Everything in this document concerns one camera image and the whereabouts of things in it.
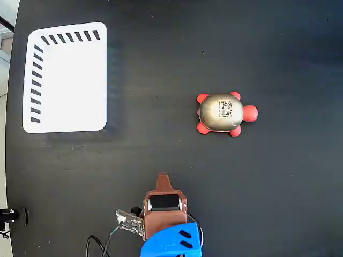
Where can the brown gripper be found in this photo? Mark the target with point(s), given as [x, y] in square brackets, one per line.
[165, 220]

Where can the black table clamp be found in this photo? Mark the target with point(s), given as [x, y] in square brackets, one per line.
[12, 215]

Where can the small camera circuit board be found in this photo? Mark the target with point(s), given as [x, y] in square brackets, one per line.
[130, 222]

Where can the red turtle toy gold shell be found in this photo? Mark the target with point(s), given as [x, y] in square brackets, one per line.
[222, 113]

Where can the black diagonal bar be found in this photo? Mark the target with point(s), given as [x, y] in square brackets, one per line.
[6, 24]

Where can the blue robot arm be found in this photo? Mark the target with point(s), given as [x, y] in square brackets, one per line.
[171, 242]

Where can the white tray with black stripes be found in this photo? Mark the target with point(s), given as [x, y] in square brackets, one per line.
[72, 85]

